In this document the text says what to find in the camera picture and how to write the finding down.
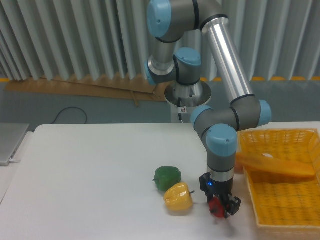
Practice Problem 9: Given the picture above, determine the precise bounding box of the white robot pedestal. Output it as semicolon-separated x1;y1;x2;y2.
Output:
164;80;212;123

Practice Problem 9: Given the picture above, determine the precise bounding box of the red bell pepper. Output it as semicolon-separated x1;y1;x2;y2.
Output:
208;197;225;218

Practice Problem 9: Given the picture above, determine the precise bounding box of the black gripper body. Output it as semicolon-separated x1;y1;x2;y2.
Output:
199;173;234;198

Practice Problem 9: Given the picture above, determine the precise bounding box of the black floor cable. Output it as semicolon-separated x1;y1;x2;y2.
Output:
49;106;88;125

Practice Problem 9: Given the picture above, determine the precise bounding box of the orange baguette bread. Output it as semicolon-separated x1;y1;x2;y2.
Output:
235;152;316;178

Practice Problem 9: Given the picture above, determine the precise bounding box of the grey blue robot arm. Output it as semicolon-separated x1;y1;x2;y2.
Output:
144;0;272;218

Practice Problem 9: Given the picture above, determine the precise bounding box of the yellow bell pepper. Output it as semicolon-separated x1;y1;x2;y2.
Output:
163;182;194;212

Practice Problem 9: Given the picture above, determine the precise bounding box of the brown cardboard sheet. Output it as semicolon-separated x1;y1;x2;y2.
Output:
0;73;169;107

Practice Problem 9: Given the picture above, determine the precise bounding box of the yellow woven basket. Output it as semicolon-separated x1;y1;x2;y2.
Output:
238;128;320;231

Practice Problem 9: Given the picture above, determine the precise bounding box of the green bell pepper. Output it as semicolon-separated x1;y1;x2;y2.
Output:
153;166;182;192

